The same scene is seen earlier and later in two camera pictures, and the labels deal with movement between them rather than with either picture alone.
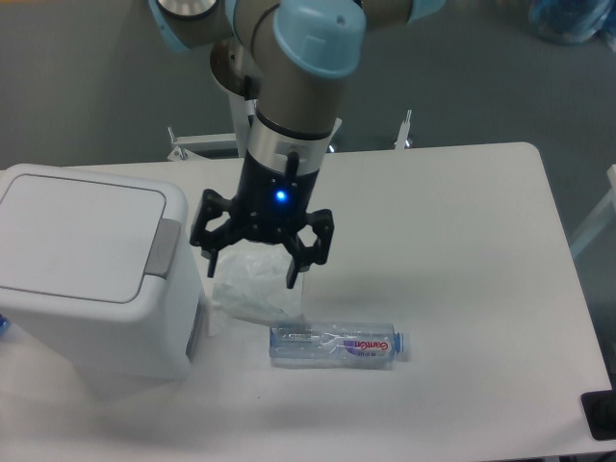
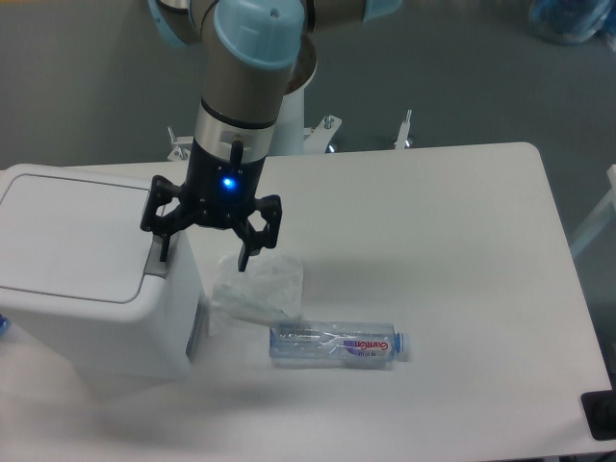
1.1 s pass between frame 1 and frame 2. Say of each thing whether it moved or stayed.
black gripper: moved
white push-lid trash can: stayed
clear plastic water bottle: stayed
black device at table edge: stayed
